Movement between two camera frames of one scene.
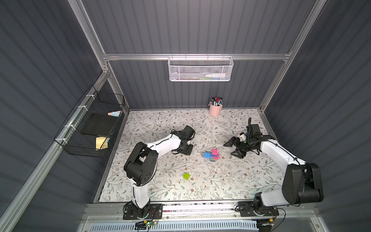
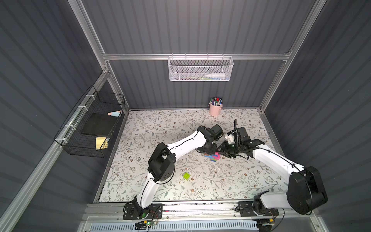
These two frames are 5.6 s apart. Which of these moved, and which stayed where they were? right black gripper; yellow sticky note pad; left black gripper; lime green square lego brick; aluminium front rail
Moved: left black gripper; right black gripper
Stayed: aluminium front rail; lime green square lego brick; yellow sticky note pad
